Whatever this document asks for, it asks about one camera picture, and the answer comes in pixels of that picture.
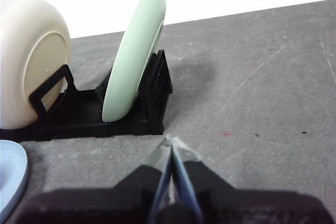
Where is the black plastic plate rack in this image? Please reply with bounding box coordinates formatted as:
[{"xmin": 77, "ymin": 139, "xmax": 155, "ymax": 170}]
[{"xmin": 0, "ymin": 49, "xmax": 174, "ymax": 142}]

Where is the pale green plate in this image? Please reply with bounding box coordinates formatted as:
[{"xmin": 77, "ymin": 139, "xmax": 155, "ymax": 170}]
[{"xmin": 101, "ymin": 0, "xmax": 167, "ymax": 123}]

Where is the blue plate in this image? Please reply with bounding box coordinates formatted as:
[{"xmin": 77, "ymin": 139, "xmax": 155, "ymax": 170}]
[{"xmin": 0, "ymin": 140, "xmax": 29, "ymax": 221}]

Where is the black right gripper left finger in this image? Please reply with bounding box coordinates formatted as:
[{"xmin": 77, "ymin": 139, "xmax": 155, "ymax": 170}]
[{"xmin": 112, "ymin": 134, "xmax": 173, "ymax": 224}]

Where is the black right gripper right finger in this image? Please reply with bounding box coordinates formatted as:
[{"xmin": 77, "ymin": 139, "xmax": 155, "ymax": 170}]
[{"xmin": 171, "ymin": 136, "xmax": 237, "ymax": 224}]

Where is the cream white plate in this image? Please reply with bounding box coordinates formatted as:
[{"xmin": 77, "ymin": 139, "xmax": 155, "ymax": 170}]
[{"xmin": 0, "ymin": 0, "xmax": 72, "ymax": 130}]

